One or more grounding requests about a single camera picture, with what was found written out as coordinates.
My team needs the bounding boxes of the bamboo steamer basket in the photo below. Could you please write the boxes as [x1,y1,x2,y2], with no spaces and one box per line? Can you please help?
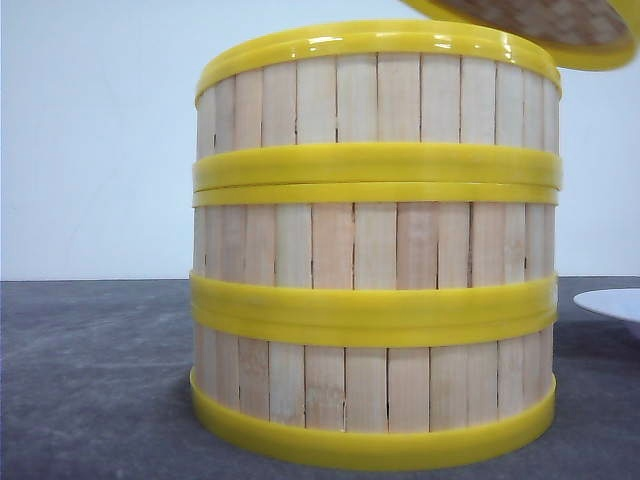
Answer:
[190,325,556,471]
[193,20,562,206]
[191,201,556,343]

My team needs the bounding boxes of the yellow rimmed steamer lid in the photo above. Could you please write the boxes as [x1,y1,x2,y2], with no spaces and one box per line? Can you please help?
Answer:
[406,0,639,71]

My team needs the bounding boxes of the white plate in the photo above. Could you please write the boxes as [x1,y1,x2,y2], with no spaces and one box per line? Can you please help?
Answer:
[573,288,640,339]

